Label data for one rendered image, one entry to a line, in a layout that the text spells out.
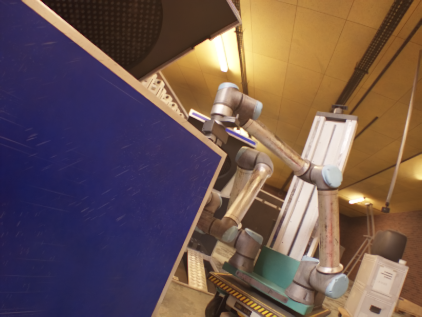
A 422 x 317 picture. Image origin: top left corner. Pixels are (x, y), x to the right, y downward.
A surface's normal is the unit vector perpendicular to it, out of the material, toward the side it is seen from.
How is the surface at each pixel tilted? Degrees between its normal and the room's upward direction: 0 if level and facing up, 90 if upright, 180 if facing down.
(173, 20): 142
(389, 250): 92
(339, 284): 95
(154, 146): 90
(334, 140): 90
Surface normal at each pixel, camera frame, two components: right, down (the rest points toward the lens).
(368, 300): -0.29, -0.29
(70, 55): 0.78, 0.24
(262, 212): 0.32, -0.03
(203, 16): 0.16, 0.86
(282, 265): -0.57, -0.38
